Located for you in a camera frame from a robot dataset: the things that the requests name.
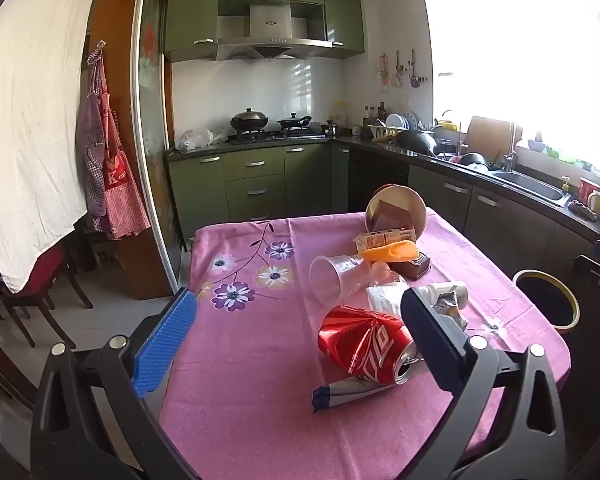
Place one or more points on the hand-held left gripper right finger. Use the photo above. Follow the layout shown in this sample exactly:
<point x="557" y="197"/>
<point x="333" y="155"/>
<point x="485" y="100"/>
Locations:
<point x="430" y="335"/>

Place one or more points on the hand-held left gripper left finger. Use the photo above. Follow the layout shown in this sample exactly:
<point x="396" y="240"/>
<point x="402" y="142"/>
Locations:
<point x="165" y="345"/>

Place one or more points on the small white plastic bottle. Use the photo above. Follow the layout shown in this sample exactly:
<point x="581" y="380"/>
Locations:
<point x="450" y="291"/>

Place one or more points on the black bin with yellow rim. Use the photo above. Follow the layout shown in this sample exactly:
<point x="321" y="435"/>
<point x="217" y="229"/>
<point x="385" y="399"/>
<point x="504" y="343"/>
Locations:
<point x="545" y="300"/>

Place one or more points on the dark brown plastic tray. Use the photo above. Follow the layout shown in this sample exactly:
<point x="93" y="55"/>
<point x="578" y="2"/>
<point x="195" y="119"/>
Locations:
<point x="417" y="267"/>

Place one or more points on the crushed red soda can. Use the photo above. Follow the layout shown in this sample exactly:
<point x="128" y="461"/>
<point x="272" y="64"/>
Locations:
<point x="360" y="340"/>

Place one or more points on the blue grey packet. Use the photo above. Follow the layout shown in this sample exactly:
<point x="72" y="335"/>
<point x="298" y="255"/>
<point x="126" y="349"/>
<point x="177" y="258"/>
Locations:
<point x="340" y="392"/>

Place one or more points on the clear plastic cup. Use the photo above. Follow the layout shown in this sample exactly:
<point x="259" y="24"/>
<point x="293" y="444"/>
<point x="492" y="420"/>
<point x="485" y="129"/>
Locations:
<point x="340" y="275"/>

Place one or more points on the drink carton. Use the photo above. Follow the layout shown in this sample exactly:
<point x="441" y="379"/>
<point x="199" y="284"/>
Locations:
<point x="385" y="236"/>

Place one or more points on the round beige paper bowl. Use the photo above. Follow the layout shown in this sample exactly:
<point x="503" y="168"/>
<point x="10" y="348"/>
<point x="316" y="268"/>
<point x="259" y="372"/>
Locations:
<point x="412" y="202"/>

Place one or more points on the dark crumpled cloth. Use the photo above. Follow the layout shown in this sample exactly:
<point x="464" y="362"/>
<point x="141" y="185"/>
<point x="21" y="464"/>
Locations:
<point x="582" y="210"/>

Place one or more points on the cream mug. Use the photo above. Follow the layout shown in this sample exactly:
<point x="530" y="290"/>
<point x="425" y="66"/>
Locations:
<point x="599" y="204"/>

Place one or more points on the red mug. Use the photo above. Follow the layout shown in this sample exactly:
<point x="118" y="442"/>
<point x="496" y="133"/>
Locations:
<point x="587" y="187"/>

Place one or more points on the black stone countertop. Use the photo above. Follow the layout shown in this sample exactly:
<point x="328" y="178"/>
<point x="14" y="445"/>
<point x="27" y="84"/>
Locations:
<point x="545" y="207"/>

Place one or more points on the soap pump dispenser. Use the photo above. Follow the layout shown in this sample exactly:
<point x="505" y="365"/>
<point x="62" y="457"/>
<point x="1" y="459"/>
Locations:
<point x="565" y="187"/>

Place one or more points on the pink floral tablecloth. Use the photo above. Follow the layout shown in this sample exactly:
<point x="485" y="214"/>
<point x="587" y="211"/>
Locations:
<point x="260" y="360"/>

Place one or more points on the steel kitchen sink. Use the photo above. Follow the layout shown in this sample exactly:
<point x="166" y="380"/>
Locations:
<point x="530" y="187"/>

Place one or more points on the green plastic bowls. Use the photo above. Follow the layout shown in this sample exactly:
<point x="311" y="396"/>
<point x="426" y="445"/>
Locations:
<point x="565" y="155"/>

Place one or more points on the long sink base cabinet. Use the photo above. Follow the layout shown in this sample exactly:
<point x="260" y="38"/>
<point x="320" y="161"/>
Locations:
<point x="480" y="215"/>

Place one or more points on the wooden chair with red cushion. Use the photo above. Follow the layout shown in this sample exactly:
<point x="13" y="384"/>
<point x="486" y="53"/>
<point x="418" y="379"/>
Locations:
<point x="50" y="275"/>

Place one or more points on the purple bowl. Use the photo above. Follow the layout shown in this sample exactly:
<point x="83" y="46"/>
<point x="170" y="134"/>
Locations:
<point x="537" y="146"/>

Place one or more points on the steel kitchen faucet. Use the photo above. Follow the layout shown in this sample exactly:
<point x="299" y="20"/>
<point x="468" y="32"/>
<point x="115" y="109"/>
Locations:
<point x="511" y="157"/>

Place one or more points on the red checked apron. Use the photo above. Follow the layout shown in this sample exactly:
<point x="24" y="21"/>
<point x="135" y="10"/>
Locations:
<point x="122" y="195"/>

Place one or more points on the black cooking pot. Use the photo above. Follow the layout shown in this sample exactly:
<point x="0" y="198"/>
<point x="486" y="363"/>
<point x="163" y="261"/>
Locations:
<point x="472" y="161"/>

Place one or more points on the wooden cutting board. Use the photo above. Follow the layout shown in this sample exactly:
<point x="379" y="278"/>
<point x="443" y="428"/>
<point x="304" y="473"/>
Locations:
<point x="490" y="135"/>

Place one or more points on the green drawer base cabinet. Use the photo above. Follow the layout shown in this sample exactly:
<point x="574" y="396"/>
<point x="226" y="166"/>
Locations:
<point x="255" y="185"/>

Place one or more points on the large black wok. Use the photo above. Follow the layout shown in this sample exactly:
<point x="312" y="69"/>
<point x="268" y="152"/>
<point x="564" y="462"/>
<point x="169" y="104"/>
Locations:
<point x="417" y="141"/>

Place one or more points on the clear plastic bag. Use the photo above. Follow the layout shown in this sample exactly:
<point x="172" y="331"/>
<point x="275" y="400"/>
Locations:
<point x="197" y="140"/>

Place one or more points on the dish rack with plates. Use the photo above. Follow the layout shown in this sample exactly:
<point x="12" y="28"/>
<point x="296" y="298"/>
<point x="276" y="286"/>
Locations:
<point x="397" y="122"/>

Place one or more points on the group of condiment bottles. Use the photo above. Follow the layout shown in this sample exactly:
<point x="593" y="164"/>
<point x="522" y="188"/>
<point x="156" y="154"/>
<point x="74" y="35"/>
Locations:
<point x="375" y="116"/>

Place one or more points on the bright kitchen window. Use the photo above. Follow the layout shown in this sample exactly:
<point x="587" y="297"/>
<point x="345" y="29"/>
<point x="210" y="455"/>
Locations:
<point x="520" y="60"/>

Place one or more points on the small steel pot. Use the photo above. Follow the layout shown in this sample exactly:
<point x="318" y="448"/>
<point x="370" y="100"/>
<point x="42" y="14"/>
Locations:
<point x="331" y="128"/>

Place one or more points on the glass sliding door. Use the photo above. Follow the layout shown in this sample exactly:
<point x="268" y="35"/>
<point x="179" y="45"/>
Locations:
<point x="152" y="110"/>

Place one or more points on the yellow oil bottle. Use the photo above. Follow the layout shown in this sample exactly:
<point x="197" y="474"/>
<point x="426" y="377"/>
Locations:
<point x="340" y="115"/>

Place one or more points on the black gas stove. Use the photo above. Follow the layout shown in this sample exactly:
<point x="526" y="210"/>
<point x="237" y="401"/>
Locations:
<point x="280" y="135"/>

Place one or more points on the black lidded wok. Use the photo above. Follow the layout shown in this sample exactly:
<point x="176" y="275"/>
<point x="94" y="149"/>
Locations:
<point x="250" y="121"/>

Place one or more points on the white hanging sheet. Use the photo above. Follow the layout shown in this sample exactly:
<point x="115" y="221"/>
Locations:
<point x="30" y="135"/>

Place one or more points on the black lidded frying pan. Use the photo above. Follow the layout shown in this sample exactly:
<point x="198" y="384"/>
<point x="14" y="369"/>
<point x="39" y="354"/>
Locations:
<point x="292" y="122"/>

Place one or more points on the hanging kitchen utensils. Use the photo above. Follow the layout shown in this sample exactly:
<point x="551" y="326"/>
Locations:
<point x="400" y="72"/>

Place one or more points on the steel range hood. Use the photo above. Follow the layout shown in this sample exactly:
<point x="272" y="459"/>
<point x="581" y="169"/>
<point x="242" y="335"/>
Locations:
<point x="270" y="35"/>

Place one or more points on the green upper cabinets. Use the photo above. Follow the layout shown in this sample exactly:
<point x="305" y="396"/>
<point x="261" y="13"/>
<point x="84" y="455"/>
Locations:
<point x="190" y="15"/>

